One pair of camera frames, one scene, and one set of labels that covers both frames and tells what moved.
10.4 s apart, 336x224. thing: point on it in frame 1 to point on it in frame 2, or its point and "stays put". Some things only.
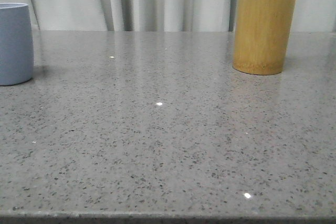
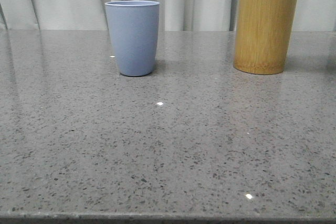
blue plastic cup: x=16 y=49 to x=134 y=24
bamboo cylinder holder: x=263 y=20 stays put
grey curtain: x=158 y=1 stays put
